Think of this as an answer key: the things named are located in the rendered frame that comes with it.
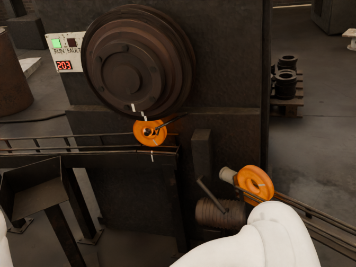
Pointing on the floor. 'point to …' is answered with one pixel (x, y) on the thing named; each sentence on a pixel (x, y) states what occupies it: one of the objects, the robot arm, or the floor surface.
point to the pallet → (286, 87)
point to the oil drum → (12, 80)
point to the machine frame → (222, 188)
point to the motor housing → (212, 227)
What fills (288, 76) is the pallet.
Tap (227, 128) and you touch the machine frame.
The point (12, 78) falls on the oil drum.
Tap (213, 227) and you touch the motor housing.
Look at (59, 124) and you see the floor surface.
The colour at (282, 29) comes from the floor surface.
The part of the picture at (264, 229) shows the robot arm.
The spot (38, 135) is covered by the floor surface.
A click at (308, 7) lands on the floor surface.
